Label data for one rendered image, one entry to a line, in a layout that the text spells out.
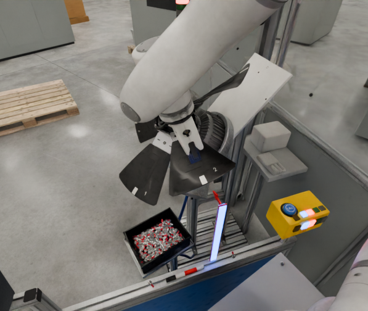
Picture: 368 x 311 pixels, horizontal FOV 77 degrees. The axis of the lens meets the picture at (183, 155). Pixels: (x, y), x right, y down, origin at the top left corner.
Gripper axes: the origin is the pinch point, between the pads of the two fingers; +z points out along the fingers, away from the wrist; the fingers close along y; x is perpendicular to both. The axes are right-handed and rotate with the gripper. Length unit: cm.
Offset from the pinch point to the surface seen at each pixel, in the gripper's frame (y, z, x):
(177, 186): 0.7, 10.4, 8.1
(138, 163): 28.6, 19.6, 20.9
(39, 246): 71, 94, 131
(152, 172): 23.2, 22.8, 16.8
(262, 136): 37, 46, -42
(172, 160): 11.3, 9.4, 6.3
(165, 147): 28.0, 17.1, 7.5
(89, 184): 125, 105, 95
